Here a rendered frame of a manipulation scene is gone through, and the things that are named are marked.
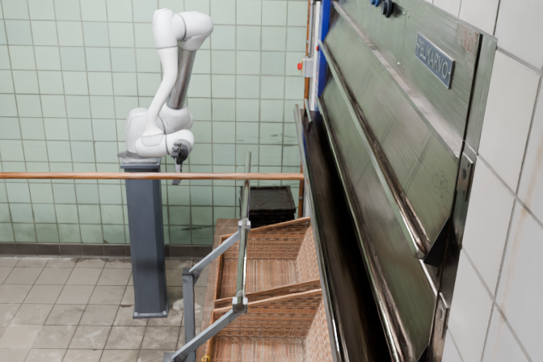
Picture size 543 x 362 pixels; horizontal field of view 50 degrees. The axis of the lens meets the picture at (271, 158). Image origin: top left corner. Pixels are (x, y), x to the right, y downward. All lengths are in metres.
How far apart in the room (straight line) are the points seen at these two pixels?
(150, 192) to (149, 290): 0.64
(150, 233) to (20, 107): 1.24
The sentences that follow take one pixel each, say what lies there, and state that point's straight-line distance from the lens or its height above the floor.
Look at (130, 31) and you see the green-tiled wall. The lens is 3.69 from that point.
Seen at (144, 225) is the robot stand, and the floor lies 0.63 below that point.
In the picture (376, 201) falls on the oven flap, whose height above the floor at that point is 1.55.
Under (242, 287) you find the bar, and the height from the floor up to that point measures 1.17.
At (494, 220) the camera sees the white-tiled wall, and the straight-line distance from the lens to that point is 0.83.
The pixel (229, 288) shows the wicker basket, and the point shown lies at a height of 0.59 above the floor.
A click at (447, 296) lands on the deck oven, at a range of 1.03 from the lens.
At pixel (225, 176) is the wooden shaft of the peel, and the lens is 2.54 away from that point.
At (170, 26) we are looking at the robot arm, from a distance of 2.86.
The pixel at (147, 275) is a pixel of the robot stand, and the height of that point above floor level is 0.29.
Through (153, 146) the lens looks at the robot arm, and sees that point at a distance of 2.92.
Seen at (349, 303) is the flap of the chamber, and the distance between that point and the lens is 1.44.
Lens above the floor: 2.25
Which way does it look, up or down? 23 degrees down
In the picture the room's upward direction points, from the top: 2 degrees clockwise
